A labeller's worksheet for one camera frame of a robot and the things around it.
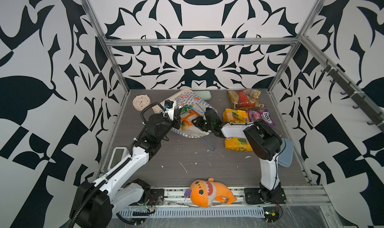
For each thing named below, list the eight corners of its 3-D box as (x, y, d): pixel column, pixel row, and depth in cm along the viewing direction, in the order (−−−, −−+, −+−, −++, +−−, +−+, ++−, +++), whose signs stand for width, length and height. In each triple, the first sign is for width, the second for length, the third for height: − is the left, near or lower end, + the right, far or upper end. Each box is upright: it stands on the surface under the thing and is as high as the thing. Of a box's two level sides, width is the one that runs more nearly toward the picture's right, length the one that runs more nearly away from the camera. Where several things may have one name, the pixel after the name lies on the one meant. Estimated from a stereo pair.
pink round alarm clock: (133, 112, 111) (130, 107, 106) (136, 99, 119) (134, 94, 114) (149, 113, 111) (147, 107, 106) (152, 100, 119) (150, 94, 114)
